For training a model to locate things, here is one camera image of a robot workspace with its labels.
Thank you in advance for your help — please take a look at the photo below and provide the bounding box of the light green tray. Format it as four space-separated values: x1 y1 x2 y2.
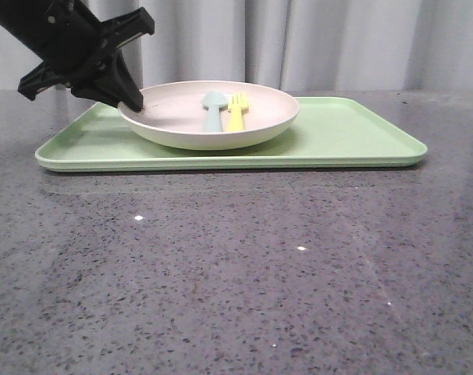
35 97 428 173

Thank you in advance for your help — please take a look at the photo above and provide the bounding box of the yellow fork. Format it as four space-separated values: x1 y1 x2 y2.
226 92 249 132

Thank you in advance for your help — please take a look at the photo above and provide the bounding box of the light blue spoon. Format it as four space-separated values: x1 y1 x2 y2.
202 91 227 133

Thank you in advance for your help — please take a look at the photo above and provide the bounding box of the cream round plate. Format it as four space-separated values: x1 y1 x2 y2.
118 80 300 151

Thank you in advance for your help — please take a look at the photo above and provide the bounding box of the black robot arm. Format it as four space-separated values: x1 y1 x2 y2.
0 1 155 112

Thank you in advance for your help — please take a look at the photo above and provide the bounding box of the grey curtain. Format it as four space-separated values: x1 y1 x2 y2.
0 0 473 93

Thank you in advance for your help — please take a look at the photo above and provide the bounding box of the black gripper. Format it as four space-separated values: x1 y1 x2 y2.
17 6 155 113

